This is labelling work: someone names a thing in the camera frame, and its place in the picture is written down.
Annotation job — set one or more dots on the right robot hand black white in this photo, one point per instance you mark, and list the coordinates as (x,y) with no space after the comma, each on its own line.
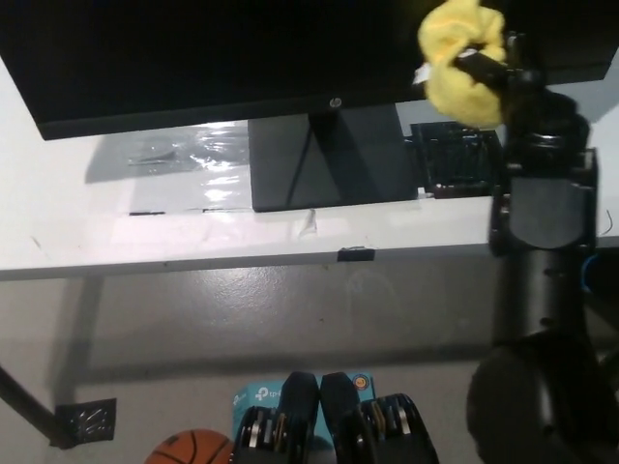
(522,84)

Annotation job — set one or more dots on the yellow microfibre cloth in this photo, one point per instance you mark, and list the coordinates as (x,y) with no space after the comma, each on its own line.
(454,92)

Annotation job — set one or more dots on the black tape piece desk edge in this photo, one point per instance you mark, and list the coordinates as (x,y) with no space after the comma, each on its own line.
(356,254)

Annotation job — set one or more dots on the black HP monitor with stand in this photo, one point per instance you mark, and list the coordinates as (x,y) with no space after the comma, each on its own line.
(193,48)

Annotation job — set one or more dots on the clear glossy tape sheet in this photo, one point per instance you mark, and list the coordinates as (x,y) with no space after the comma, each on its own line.
(217,159)

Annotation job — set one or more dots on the thin black tape strip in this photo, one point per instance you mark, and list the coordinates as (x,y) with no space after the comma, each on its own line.
(147,212)

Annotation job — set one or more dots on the teal tp-link box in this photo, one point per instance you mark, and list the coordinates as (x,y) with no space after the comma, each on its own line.
(256,392)

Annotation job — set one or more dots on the orange basketball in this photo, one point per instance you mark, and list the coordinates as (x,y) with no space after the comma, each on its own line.
(193,449)

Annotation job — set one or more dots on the black tape patch floor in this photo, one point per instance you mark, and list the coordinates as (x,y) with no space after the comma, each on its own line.
(87,421)

